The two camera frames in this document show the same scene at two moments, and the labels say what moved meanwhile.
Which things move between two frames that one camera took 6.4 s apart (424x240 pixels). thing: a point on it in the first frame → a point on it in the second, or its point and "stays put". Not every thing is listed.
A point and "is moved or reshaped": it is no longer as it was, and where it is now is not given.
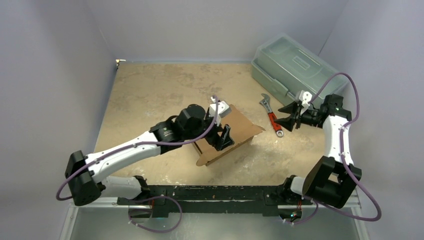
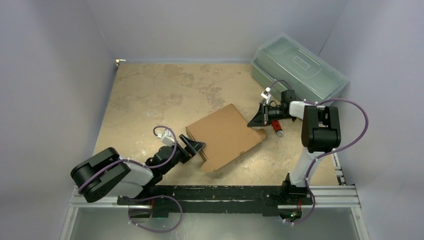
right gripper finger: [288, 122] → [259, 120]
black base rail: [264, 199] stays put
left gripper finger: [226, 141] → [198, 146]
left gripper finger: [227, 134] → [187, 141]
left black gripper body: [213, 137] → [182, 154]
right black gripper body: [296, 116] → [265, 112]
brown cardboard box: [241, 129] is moved or reshaped
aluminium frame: [349, 200] stays put
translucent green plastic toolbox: [287, 66] stays put
